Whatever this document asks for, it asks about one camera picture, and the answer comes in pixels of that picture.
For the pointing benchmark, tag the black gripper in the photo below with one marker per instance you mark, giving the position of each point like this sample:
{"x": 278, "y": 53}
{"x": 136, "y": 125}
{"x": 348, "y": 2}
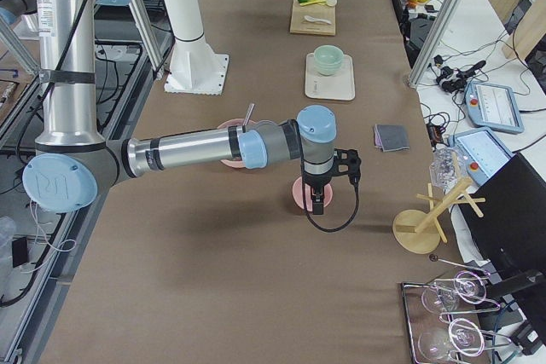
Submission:
{"x": 316, "y": 184}

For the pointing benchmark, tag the small pink bowl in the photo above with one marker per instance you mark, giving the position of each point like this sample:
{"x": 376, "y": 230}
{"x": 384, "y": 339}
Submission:
{"x": 298, "y": 197}

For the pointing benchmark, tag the white ceramic spoon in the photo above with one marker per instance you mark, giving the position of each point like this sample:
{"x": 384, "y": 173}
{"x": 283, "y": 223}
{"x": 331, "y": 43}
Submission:
{"x": 313, "y": 19}

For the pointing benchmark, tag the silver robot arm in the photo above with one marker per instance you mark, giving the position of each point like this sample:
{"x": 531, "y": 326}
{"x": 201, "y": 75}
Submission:
{"x": 74, "y": 162}

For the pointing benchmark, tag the large pink ice bowl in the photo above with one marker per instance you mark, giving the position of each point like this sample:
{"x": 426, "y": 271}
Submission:
{"x": 232, "y": 163}

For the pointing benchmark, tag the folded grey cloth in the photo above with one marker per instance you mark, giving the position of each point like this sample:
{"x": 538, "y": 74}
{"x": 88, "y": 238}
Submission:
{"x": 391, "y": 137}

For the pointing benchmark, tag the wooden mug tree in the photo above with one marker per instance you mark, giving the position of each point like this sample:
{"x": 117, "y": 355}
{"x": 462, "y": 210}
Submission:
{"x": 420, "y": 232}

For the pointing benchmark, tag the metal ice scoop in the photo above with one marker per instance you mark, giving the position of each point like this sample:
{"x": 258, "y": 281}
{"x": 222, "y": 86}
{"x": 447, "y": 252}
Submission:
{"x": 248, "y": 116}

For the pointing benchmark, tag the beige serving tray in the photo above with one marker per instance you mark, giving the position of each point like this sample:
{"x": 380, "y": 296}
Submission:
{"x": 338, "y": 87}

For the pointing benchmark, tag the clear plastic bag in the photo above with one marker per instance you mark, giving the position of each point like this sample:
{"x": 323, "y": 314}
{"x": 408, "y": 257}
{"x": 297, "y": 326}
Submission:
{"x": 447, "y": 167}

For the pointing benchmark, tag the stacked green bowls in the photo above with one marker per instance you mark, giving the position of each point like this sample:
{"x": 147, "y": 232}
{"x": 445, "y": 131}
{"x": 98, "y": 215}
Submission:
{"x": 328, "y": 59}

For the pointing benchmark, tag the upper wine glass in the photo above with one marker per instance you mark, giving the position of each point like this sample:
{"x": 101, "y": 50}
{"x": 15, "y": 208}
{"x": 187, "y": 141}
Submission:
{"x": 445, "y": 295}

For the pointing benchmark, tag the wine glass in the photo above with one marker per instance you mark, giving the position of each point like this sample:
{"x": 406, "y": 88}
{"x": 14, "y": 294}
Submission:
{"x": 460, "y": 339}
{"x": 445, "y": 295}

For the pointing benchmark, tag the lower teach pendant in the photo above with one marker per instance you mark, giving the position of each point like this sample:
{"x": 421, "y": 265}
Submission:
{"x": 483, "y": 153}

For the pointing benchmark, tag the teach pendant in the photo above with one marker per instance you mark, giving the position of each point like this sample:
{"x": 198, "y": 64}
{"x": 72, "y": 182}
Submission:
{"x": 493, "y": 106}
{"x": 483, "y": 153}

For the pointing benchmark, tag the wooden cutting board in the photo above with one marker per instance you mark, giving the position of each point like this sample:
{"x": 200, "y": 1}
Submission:
{"x": 299, "y": 26}

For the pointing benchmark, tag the black monitor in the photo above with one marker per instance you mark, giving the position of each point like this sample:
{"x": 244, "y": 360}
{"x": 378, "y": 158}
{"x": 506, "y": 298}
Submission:
{"x": 511, "y": 232}

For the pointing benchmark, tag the lower wine glass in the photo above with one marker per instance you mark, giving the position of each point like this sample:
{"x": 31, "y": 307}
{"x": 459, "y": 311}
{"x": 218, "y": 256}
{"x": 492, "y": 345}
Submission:
{"x": 460, "y": 339}

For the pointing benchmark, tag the upper teach pendant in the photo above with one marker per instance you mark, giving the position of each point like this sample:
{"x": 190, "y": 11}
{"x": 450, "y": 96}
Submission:
{"x": 493, "y": 106}

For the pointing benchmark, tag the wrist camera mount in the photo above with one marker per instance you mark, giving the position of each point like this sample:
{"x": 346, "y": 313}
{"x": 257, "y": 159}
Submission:
{"x": 347, "y": 163}

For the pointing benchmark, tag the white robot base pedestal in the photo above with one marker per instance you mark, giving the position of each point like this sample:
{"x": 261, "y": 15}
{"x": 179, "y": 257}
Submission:
{"x": 194, "y": 67}

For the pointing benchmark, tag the aluminium frame post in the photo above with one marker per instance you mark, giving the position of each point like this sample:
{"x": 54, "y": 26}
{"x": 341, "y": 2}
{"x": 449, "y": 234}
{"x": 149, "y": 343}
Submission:
{"x": 436, "y": 33}

